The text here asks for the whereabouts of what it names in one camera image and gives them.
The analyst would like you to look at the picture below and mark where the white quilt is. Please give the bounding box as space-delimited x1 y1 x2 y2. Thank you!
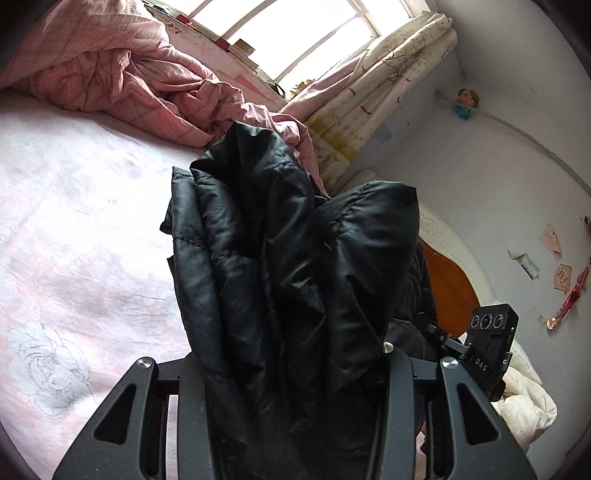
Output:
416 342 559 457

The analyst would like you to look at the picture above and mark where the pink quilt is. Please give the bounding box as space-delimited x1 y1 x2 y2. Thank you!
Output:
0 0 331 195

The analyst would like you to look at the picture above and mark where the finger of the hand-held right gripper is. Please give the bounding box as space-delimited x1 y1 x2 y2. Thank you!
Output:
425 323 467 365

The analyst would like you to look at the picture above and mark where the wooden bed headboard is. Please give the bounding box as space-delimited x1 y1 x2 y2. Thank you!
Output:
339 168 495 340

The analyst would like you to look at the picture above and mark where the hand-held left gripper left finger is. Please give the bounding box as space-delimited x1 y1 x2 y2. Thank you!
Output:
52 355 213 480

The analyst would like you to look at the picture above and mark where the white framed window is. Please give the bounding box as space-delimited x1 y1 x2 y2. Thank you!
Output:
143 0 437 100

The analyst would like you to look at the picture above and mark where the white paper wall label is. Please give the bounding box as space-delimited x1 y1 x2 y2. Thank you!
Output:
508 250 541 280

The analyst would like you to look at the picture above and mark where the square wall sticker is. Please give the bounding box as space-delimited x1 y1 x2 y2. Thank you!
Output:
553 264 574 294

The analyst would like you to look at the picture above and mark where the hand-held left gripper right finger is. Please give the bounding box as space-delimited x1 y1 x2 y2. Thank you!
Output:
369 342 539 480

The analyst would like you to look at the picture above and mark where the pink paper wall sticker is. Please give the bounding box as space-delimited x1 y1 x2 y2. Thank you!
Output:
539 224 562 256

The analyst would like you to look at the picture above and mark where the stack of books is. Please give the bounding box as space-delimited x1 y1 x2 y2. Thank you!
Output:
230 38 257 60

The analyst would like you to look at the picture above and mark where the black puffer jacket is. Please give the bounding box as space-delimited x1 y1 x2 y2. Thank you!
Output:
159 121 439 480

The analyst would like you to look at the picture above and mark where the white wall pipe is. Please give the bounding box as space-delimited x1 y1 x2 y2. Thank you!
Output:
436 90 591 199

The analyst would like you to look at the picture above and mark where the small wall doll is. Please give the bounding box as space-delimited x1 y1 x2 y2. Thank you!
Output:
451 88 480 121

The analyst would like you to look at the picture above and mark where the floral print curtain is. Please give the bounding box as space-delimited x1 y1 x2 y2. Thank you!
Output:
279 13 458 195

